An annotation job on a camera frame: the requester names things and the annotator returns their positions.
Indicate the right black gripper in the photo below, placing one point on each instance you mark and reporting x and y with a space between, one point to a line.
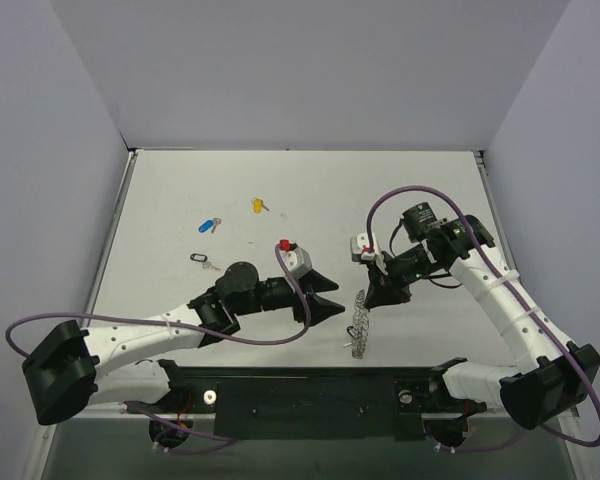
385 278

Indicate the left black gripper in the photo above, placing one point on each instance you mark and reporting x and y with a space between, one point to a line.
304 295

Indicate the yellow tag key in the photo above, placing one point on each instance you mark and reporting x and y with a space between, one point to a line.
259 206

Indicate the blue tag key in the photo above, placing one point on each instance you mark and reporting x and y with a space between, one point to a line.
210 225

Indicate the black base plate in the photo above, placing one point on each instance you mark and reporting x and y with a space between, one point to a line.
316 403

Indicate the metal key organizer disc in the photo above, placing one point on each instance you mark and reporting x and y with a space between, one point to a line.
360 320

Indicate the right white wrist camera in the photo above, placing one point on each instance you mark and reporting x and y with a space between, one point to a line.
365 250

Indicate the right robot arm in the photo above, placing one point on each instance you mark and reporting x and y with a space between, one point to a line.
550 372

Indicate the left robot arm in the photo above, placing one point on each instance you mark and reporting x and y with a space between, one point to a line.
73 367

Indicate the black tag key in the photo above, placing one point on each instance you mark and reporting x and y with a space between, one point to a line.
203 261
353 335

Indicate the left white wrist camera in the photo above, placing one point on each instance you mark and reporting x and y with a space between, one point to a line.
297 260

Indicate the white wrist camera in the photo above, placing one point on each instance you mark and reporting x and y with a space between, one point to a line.
365 250
297 260

